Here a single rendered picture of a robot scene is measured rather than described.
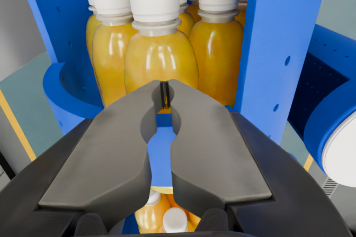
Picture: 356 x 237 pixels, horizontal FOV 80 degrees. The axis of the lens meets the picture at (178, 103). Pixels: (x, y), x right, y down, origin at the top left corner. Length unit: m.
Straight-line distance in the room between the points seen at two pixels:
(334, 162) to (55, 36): 0.56
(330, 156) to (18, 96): 1.85
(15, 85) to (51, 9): 1.61
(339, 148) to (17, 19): 0.70
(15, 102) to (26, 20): 1.44
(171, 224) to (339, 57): 0.51
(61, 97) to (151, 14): 0.10
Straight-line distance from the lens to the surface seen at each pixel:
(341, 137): 0.53
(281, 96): 0.19
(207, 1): 0.22
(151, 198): 0.41
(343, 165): 0.60
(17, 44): 0.54
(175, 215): 0.39
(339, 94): 0.54
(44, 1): 0.30
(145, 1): 0.17
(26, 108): 1.97
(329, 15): 1.65
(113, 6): 0.23
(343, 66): 0.60
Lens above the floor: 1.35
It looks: 57 degrees down
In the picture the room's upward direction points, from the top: 178 degrees clockwise
